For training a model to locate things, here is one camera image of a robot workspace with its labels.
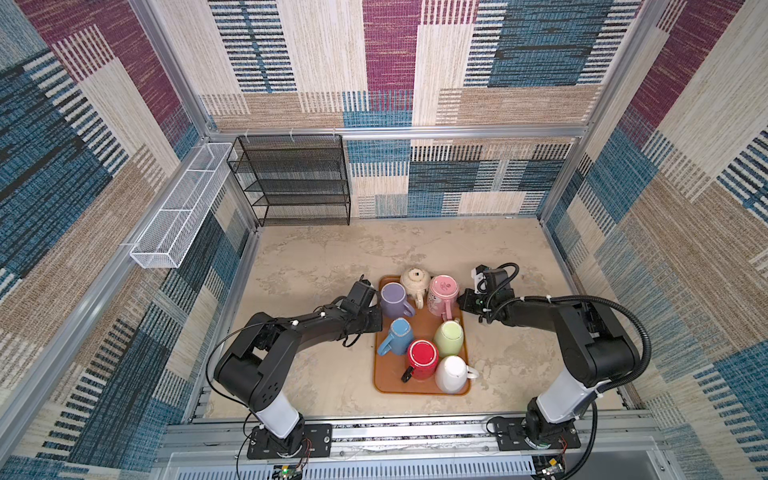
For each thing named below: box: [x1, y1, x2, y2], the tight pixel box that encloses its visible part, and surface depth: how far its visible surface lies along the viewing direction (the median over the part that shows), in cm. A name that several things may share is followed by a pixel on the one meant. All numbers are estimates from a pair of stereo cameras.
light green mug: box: [434, 318, 464, 357], surface depth 83 cm
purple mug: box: [380, 282, 415, 320], surface depth 92 cm
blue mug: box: [377, 317, 414, 357], surface depth 83 cm
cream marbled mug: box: [400, 267, 431, 310], surface depth 94 cm
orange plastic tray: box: [374, 276, 469, 396], surface depth 84 cm
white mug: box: [435, 355, 479, 395], surface depth 77 cm
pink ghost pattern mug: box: [427, 274, 460, 320], surface depth 89 cm
